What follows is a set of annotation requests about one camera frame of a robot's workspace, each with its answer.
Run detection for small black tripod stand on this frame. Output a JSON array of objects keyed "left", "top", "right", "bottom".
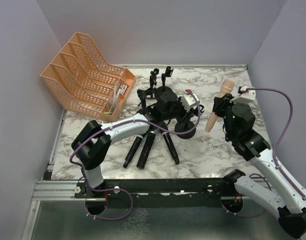
[{"left": 136, "top": 68, "right": 159, "bottom": 109}]

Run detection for silver mesh head black microphone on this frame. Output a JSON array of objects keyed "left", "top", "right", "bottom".
[{"left": 136, "top": 131, "right": 156, "bottom": 170}]

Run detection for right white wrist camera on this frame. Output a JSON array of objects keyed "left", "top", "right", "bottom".
[{"left": 230, "top": 85, "right": 256, "bottom": 104}]

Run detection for black mounting rail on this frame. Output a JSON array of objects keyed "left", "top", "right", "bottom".
[{"left": 74, "top": 178, "right": 238, "bottom": 209}]

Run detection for orange plastic file organizer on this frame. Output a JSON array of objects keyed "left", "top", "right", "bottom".
[{"left": 40, "top": 32, "right": 136, "bottom": 122}]

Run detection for small red white box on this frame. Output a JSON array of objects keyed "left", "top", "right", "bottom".
[{"left": 118, "top": 84, "right": 128, "bottom": 95}]

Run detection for black round base stand rear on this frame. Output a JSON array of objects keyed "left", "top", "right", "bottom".
[{"left": 156, "top": 66, "right": 175, "bottom": 96}]

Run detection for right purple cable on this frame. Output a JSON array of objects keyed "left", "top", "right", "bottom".
[{"left": 225, "top": 85, "right": 306, "bottom": 218}]

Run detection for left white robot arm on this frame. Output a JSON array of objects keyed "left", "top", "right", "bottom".
[{"left": 71, "top": 89, "right": 203, "bottom": 189}]

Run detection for black microphone at far left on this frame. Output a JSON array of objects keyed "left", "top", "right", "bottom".
[{"left": 123, "top": 133, "right": 146, "bottom": 168}]

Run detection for pens in organizer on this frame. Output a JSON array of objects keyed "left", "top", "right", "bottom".
[{"left": 103, "top": 83, "right": 121, "bottom": 115}]

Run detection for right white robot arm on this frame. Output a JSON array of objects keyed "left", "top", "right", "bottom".
[{"left": 212, "top": 93, "right": 306, "bottom": 239}]

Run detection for black stand with round base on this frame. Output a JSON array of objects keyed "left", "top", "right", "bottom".
[{"left": 174, "top": 111, "right": 196, "bottom": 140}]

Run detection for black microphone with white ring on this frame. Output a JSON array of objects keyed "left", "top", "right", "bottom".
[{"left": 162, "top": 132, "right": 180, "bottom": 165}]

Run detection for beige pink microphone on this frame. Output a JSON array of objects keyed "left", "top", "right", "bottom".
[{"left": 204, "top": 78, "right": 234, "bottom": 133}]

